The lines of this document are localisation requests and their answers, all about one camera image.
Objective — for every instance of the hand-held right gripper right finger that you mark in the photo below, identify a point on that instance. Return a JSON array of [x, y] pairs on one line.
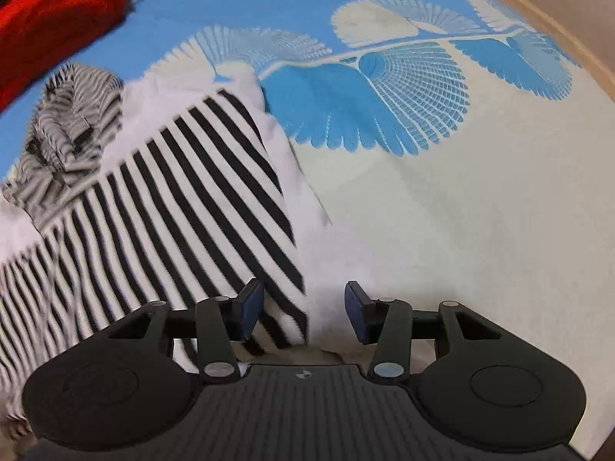
[[358, 312]]

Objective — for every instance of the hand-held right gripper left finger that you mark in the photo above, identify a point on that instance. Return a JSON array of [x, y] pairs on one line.
[[252, 309]]

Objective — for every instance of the black white striped shirt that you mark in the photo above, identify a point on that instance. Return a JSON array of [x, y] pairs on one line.
[[192, 192]]

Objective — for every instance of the blue white patterned bed mat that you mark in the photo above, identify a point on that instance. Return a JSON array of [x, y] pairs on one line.
[[456, 177]]

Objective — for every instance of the fine striped grey garment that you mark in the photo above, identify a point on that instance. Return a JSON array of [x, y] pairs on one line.
[[72, 125]]

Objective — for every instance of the red folded blanket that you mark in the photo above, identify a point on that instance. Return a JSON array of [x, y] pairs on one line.
[[53, 14]]

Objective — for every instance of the wooden bed frame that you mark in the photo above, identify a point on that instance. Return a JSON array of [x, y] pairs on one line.
[[552, 14]]

